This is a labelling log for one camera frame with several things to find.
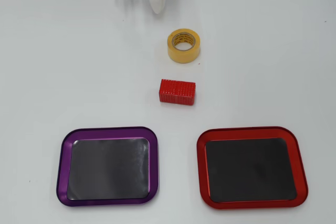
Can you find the red studded block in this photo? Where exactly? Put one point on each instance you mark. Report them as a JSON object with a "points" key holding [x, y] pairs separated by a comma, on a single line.
{"points": [[176, 91]]}

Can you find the purple metal dish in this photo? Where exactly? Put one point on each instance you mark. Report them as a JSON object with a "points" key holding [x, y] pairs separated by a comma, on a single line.
{"points": [[107, 167]]}

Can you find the red metal dish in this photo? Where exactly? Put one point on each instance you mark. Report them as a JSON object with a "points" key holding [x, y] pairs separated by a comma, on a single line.
{"points": [[252, 169]]}

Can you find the yellow masking tape roll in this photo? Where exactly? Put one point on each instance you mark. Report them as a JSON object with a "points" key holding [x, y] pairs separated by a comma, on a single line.
{"points": [[183, 54]]}

